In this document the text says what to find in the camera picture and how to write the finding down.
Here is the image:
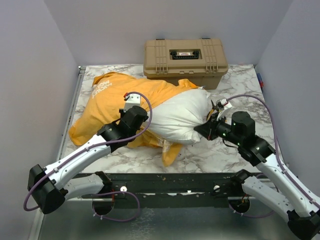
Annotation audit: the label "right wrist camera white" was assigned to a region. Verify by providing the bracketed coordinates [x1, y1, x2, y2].
[216, 98, 233, 121]

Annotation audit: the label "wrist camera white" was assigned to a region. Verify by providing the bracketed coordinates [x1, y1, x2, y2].
[123, 93, 141, 112]
[216, 98, 233, 121]

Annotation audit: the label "yellow black pliers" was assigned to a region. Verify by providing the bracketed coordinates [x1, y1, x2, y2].
[206, 100, 218, 120]

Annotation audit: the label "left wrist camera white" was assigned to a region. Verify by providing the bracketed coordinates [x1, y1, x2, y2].
[123, 93, 141, 112]

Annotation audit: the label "tan plastic toolbox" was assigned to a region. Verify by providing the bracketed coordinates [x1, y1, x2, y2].
[143, 38, 229, 90]

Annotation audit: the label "orange Mickey Mouse pillowcase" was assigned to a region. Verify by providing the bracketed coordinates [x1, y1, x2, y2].
[68, 72, 198, 167]

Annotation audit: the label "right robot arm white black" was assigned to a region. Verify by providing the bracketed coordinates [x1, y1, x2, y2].
[194, 111, 320, 240]

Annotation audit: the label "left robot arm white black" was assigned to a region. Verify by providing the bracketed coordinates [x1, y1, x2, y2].
[23, 105, 153, 214]

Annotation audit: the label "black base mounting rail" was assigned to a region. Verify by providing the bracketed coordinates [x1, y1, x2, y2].
[93, 169, 253, 210]

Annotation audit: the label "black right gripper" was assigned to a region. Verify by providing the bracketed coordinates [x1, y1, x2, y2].
[196, 111, 244, 146]

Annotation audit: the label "white pillow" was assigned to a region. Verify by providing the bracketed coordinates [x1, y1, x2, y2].
[148, 88, 212, 145]

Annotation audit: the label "blue red object at wall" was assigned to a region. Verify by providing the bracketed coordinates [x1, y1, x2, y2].
[256, 73, 264, 93]

